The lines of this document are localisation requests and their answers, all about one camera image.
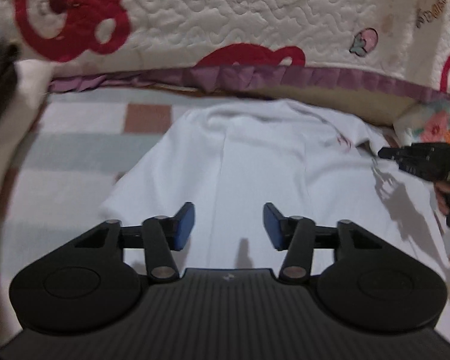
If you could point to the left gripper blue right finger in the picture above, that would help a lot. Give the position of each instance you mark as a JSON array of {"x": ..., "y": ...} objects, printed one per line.
[{"x": 296, "y": 236}]

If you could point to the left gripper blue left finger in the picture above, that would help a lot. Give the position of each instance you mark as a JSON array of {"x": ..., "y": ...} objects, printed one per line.
[{"x": 160, "y": 236}]

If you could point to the white t-shirt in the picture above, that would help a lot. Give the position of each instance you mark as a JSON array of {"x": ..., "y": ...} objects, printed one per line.
[{"x": 230, "y": 160}]

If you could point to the person right hand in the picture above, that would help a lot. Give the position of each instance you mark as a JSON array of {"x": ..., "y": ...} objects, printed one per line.
[{"x": 442, "y": 190}]

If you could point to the floral quilted pillow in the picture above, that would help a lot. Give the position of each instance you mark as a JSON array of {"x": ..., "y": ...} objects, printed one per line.
[{"x": 424, "y": 123}]

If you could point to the checkered happy dog blanket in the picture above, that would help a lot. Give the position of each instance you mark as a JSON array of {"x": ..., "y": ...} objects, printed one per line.
[{"x": 79, "y": 146}]

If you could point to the red bear quilted blanket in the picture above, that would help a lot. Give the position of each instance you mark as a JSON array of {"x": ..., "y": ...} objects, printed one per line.
[{"x": 403, "y": 41}]

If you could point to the folded cream garment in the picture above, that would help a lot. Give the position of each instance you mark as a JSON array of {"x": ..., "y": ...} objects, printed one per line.
[{"x": 18, "y": 113}]

